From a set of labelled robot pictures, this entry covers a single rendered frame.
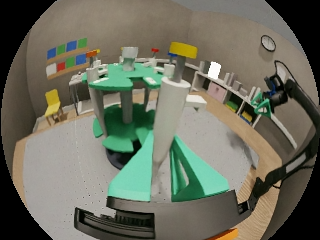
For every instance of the grey pipette with blue button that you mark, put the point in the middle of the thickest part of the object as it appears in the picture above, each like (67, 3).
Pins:
(167, 71)

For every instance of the grey pipette with red button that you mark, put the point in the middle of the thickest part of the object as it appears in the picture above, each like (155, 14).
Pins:
(147, 91)

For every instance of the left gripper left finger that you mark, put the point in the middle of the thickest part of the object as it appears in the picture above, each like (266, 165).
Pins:
(134, 180)

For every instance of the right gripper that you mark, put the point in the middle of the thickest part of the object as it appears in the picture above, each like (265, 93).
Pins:
(269, 107)

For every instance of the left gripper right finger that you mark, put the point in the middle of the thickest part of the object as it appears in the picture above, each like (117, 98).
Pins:
(204, 181)

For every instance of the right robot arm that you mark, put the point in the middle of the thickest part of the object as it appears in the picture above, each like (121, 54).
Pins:
(305, 155)

